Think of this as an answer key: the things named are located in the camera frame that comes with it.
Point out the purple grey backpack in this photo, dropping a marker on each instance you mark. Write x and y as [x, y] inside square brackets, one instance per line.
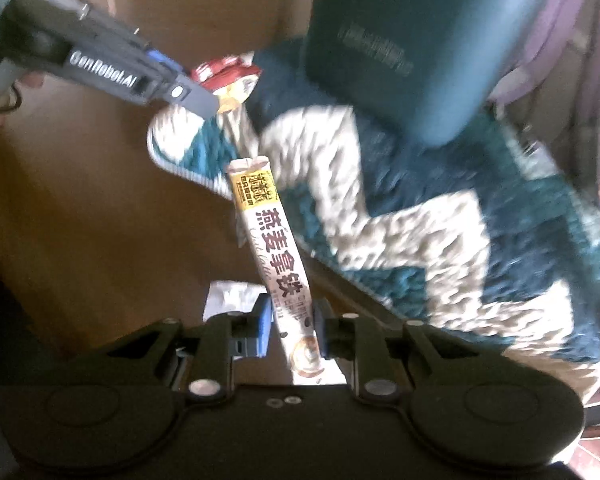
[551, 92]

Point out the teal white zigzag rug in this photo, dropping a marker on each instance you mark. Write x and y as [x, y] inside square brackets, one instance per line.
[481, 238]

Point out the crumpled white paper scrap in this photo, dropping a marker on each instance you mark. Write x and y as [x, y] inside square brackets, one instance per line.
[225, 297]

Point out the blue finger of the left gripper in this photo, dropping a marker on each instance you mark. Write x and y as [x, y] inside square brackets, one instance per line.
[160, 62]
[185, 92]

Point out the teal deer trash bin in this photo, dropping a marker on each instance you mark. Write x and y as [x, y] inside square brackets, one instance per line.
[421, 67]

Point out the wooden door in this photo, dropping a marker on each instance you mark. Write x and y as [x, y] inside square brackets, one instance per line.
[180, 5]

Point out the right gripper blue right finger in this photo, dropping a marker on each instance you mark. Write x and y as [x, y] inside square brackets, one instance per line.
[334, 333]

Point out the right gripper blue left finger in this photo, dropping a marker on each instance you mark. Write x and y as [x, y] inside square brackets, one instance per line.
[251, 331]

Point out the oat latte sachet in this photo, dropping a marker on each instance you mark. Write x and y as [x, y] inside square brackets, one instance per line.
[279, 263]

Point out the red white snack wrapper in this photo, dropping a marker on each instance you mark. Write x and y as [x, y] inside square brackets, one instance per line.
[230, 79]

